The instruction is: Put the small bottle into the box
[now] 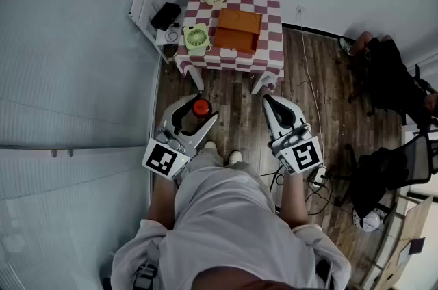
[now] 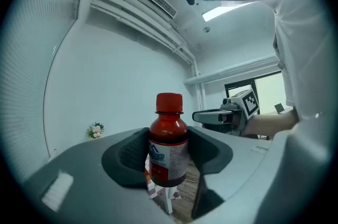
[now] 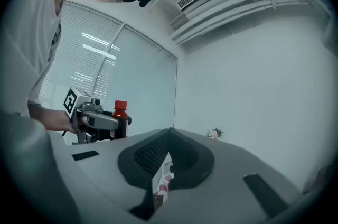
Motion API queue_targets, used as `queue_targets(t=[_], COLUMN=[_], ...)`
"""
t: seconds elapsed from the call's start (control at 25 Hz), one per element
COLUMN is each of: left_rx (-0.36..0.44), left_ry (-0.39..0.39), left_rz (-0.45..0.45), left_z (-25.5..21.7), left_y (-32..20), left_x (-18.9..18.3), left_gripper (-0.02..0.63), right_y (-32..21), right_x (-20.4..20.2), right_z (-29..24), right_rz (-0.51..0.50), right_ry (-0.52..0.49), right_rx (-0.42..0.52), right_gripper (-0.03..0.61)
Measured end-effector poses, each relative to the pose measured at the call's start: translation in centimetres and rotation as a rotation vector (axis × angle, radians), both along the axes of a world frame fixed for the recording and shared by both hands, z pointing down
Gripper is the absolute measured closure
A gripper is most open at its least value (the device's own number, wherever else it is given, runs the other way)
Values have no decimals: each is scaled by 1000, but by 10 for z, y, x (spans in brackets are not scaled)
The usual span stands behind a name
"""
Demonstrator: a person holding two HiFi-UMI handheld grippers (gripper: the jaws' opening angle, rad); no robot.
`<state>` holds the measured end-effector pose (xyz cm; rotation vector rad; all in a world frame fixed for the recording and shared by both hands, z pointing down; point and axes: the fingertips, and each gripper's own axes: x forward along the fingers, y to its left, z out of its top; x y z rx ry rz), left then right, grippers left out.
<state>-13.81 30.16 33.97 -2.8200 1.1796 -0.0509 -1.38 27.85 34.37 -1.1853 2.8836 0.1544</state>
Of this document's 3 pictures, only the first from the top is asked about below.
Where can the person's right shoe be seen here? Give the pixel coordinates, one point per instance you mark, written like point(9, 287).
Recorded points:
point(235, 157)

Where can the person's left shoe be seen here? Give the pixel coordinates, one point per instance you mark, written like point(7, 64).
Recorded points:
point(210, 146)

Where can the person's shoe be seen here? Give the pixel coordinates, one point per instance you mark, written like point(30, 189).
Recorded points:
point(210, 146)
point(235, 157)

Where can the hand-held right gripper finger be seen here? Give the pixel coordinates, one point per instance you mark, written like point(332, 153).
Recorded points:
point(296, 112)
point(272, 121)

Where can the person's left forearm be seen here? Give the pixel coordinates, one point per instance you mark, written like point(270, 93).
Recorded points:
point(162, 203)

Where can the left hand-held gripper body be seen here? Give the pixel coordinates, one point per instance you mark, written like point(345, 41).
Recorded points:
point(171, 145)

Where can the green desk fan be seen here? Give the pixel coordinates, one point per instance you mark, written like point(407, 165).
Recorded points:
point(196, 39)

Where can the person's grey shirt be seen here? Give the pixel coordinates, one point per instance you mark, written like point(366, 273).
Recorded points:
point(222, 230)

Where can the black mesh office chair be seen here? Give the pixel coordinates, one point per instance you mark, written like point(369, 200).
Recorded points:
point(383, 175)

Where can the white metal shelf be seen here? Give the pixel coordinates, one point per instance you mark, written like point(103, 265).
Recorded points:
point(140, 11)

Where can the table with checkered tablecloth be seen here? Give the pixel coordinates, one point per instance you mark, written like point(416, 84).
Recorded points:
point(270, 42)

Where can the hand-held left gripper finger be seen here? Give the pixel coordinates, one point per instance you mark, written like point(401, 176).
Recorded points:
point(202, 131)
point(171, 112)

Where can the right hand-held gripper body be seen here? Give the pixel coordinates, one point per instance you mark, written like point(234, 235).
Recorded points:
point(301, 152)

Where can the black device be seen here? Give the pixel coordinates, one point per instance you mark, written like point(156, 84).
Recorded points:
point(166, 15)

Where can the light wooden desk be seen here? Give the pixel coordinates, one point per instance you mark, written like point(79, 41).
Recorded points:
point(410, 240)

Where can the white wall socket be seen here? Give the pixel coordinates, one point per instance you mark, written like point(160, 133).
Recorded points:
point(300, 9)

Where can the white headset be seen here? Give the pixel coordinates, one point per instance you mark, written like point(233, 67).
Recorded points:
point(367, 222)

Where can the person's right forearm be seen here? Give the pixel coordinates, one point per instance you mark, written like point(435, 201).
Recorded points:
point(294, 199)

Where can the person's grey trousers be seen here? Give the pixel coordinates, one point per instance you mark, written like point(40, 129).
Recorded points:
point(212, 162)

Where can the orange wooden box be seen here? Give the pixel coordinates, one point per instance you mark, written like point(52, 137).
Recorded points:
point(239, 23)

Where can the white power strip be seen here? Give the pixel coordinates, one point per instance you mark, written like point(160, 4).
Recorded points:
point(319, 176)

